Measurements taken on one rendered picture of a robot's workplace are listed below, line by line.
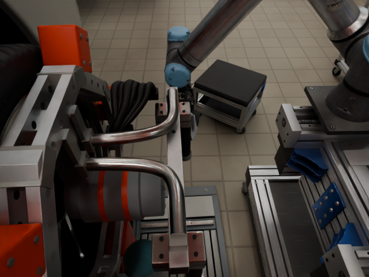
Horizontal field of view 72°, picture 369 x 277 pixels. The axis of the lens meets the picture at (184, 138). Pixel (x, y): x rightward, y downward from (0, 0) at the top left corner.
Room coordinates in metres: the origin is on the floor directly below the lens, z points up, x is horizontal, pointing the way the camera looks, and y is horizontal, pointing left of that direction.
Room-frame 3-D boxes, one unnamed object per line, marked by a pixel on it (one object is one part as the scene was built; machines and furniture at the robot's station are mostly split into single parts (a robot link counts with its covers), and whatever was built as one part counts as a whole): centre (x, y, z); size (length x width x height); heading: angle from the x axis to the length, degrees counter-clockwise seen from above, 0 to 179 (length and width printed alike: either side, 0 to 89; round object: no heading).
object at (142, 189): (0.30, 0.15, 0.85); 0.21 x 0.14 x 0.14; 93
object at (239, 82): (1.46, -0.32, 0.17); 0.43 x 0.36 x 0.34; 57
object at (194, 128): (0.52, -0.02, 0.85); 0.09 x 0.03 x 0.06; 12
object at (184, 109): (0.48, 0.03, 0.93); 0.09 x 0.05 x 0.05; 93
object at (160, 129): (0.41, 0.11, 1.03); 0.19 x 0.18 x 0.11; 93
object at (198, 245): (0.14, 0.01, 0.93); 0.09 x 0.05 x 0.05; 93
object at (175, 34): (0.76, 0.02, 0.95); 0.11 x 0.08 x 0.11; 179
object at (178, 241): (0.21, 0.10, 1.03); 0.19 x 0.18 x 0.11; 93
